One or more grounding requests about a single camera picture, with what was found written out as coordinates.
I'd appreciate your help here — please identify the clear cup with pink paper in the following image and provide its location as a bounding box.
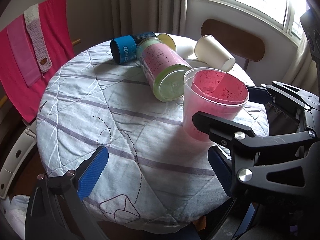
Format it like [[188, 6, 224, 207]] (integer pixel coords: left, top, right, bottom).
[[183, 67, 249, 142]]

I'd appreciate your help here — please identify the white paper cup, base showing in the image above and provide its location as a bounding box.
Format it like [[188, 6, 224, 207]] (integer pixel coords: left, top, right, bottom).
[[194, 35, 235, 72]]

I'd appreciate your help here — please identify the white paper cup, open end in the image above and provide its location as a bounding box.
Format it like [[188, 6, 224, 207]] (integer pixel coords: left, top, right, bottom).
[[157, 33, 197, 60]]

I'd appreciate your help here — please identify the brown wooden chair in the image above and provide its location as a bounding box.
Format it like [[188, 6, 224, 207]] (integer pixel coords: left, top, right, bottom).
[[201, 19, 265, 71]]

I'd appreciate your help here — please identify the white plastic appliance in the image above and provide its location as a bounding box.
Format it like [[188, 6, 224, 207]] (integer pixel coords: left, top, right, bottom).
[[1, 120, 36, 199]]

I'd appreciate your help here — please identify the green jar with pink label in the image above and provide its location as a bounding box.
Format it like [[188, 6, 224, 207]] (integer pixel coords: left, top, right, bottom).
[[136, 37, 191, 102]]

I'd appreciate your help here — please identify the striped quilted table cover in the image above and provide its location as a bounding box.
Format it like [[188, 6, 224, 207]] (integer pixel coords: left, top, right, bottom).
[[36, 34, 270, 231]]

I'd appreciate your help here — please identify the wooden drying rack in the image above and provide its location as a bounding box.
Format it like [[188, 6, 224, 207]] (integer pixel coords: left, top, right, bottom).
[[0, 38, 81, 108]]

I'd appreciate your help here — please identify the blue cylindrical can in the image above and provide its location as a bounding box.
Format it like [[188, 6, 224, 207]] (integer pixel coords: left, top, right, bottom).
[[110, 31, 156, 64]]

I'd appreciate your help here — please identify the pink cloth on rack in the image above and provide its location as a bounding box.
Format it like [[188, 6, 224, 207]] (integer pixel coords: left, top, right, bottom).
[[1, 0, 74, 123]]

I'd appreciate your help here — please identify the beige curtain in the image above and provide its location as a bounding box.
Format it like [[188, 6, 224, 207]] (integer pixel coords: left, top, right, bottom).
[[109, 0, 190, 39]]

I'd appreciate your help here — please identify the knitted pink white strap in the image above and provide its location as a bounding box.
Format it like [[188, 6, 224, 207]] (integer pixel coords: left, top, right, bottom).
[[23, 3, 53, 73]]

